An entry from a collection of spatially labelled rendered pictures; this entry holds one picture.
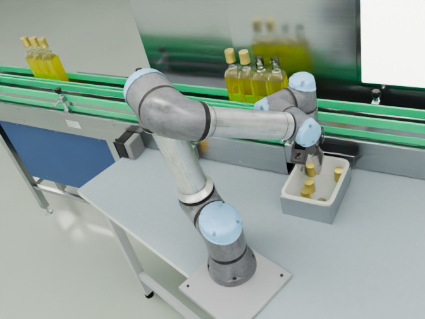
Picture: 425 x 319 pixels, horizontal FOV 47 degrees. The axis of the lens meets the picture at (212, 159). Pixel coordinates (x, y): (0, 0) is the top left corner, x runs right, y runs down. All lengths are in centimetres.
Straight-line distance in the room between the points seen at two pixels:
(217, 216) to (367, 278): 46
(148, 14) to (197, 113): 104
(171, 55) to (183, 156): 90
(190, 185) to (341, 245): 51
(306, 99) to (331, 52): 36
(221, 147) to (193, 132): 75
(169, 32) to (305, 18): 61
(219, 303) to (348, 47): 94
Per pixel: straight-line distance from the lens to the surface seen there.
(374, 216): 166
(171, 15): 205
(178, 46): 211
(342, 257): 156
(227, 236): 136
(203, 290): 152
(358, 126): 173
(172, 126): 112
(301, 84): 144
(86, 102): 220
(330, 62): 181
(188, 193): 143
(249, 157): 184
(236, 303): 148
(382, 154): 175
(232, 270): 147
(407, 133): 170
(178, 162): 134
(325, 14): 173
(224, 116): 118
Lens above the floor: 198
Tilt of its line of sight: 39 degrees down
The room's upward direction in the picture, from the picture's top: 15 degrees counter-clockwise
